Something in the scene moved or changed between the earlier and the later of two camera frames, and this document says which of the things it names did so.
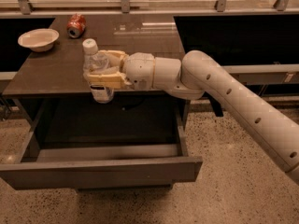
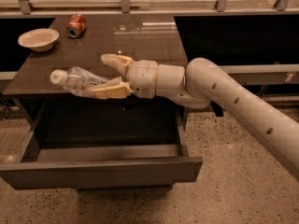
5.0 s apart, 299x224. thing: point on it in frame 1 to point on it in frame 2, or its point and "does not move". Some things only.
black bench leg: x=215 y=104 does not move
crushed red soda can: x=76 y=25 does not move
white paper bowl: x=39 y=39 does not move
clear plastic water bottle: x=95 y=61 to x=76 y=80
